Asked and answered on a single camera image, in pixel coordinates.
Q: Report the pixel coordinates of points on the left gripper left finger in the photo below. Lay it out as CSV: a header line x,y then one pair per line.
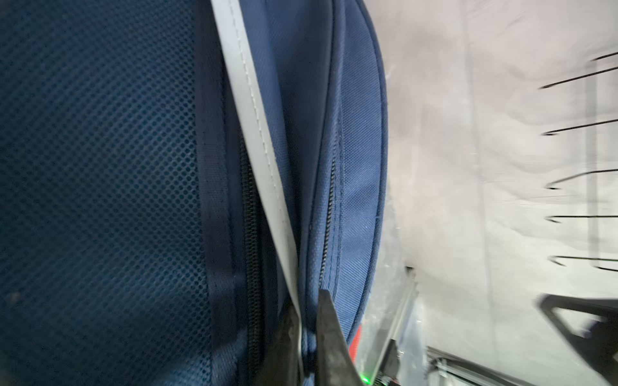
x,y
282,364

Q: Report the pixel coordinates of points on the red leather wallet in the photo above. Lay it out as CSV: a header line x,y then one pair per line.
x,y
353,348

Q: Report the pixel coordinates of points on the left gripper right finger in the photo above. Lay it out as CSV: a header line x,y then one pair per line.
x,y
334,365

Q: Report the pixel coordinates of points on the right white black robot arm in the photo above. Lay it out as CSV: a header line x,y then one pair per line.
x,y
597,346

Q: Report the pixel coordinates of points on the navy blue backpack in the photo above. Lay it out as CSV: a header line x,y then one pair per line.
x,y
135,249

